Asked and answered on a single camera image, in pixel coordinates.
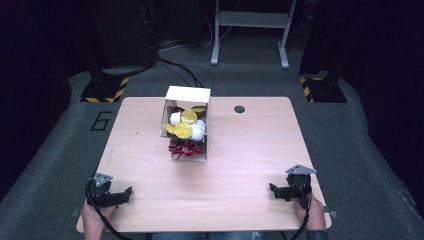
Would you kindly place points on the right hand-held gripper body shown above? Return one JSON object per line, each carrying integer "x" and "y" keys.
{"x": 300, "y": 185}

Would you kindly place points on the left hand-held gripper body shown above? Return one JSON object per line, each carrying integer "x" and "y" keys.
{"x": 100, "y": 195}

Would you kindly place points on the person's left hand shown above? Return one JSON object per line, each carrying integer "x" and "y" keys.
{"x": 95, "y": 216}

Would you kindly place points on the person's right hand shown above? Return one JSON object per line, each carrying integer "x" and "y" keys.
{"x": 313, "y": 215}

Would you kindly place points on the pile of coffee capsules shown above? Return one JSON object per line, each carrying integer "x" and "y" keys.
{"x": 186, "y": 125}

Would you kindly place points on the black stand with striped base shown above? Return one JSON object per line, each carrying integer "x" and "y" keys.
{"x": 106, "y": 88}
{"x": 323, "y": 90}

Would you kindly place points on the white two-tier cardboard box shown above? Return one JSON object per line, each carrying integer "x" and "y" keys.
{"x": 186, "y": 94}

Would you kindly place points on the white metal stand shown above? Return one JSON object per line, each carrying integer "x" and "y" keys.
{"x": 250, "y": 18}

